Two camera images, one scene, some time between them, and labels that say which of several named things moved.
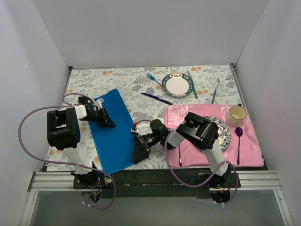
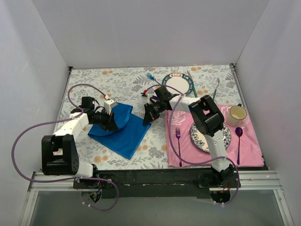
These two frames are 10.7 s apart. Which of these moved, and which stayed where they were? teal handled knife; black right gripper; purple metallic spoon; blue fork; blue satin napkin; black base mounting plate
Moved: black right gripper; blue satin napkin
Stayed: black base mounting plate; blue fork; purple metallic spoon; teal handled knife
